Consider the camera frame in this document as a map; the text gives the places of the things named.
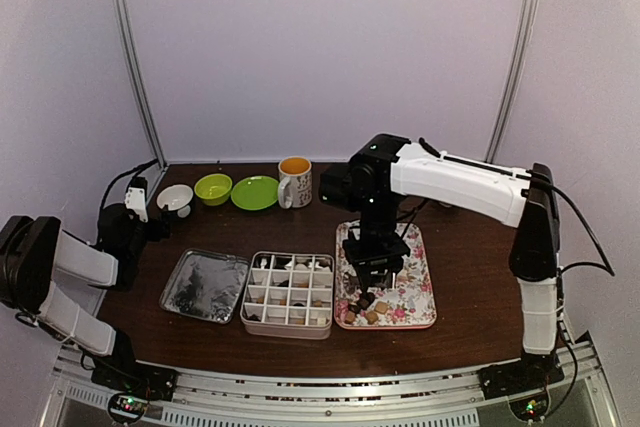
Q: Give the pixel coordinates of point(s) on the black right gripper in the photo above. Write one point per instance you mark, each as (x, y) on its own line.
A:
(366, 262)

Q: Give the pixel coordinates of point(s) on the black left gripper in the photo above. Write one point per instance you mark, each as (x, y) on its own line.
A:
(164, 231)

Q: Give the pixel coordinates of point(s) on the pink bunny tin lid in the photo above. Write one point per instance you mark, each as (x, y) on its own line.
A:
(205, 286)

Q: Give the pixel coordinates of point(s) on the pink tin box with dividers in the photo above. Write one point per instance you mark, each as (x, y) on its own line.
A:
(306, 286)

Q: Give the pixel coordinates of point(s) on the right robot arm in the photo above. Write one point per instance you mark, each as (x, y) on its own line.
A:
(516, 197)

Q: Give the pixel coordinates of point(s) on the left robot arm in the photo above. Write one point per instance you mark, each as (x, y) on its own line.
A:
(35, 252)

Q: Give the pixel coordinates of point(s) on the tan Sweet chocolate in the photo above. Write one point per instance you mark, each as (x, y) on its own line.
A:
(381, 308)

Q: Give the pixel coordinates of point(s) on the white black bowl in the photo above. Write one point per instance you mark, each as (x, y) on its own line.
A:
(176, 201)

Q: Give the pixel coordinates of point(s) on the green bowl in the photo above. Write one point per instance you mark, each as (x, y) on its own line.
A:
(214, 189)

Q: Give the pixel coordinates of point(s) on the white mug with orange inside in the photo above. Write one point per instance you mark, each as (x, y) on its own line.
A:
(295, 183)

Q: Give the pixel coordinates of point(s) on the green plate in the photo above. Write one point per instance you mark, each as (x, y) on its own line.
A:
(255, 193)

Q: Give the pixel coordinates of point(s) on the floral pink tray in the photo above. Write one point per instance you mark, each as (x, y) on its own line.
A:
(410, 297)

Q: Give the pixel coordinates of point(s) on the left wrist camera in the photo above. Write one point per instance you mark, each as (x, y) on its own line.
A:
(135, 198)

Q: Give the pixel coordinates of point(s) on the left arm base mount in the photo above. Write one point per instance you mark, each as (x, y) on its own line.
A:
(136, 385)

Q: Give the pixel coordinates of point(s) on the right aluminium frame post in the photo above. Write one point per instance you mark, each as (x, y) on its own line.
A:
(526, 21)

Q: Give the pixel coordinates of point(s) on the aluminium frame post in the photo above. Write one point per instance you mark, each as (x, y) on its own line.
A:
(526, 21)
(133, 68)

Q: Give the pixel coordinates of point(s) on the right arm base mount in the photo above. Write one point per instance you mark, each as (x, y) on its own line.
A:
(524, 383)

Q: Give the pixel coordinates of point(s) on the left aluminium frame post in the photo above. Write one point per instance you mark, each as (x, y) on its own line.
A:
(133, 68)

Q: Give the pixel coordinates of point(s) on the front aluminium rail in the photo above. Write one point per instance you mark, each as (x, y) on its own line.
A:
(445, 398)

